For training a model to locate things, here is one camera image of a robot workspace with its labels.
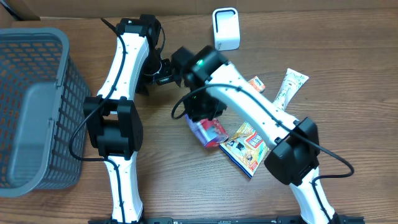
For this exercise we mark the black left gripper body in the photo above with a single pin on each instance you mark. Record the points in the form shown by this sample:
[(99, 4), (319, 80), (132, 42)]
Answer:
[(156, 71)]

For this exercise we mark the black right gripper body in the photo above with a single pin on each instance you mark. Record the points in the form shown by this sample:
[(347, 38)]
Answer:
[(201, 103)]

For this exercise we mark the red purple Carefree pack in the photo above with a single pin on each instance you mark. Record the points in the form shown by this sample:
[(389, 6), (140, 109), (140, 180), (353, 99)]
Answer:
[(209, 132)]

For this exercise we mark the small orange box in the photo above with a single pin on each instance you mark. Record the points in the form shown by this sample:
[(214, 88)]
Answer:
[(257, 84)]

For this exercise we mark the yellow snack bag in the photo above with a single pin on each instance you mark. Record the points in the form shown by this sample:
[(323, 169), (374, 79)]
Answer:
[(246, 149)]

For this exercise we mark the white green tissue pack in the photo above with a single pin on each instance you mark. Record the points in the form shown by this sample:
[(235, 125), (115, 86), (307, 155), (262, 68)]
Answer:
[(291, 84)]

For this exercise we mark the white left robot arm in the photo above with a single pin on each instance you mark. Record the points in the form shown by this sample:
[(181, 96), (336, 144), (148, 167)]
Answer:
[(113, 123)]

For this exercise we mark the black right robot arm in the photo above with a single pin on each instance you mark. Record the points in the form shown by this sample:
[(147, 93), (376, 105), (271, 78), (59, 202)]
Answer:
[(215, 84)]

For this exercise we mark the white barcode scanner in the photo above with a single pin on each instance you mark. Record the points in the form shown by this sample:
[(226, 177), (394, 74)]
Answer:
[(226, 29)]

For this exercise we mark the grey plastic mesh basket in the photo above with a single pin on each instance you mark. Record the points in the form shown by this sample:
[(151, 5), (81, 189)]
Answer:
[(42, 94)]

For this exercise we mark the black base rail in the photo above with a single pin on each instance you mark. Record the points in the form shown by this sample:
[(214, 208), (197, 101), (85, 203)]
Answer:
[(341, 219)]

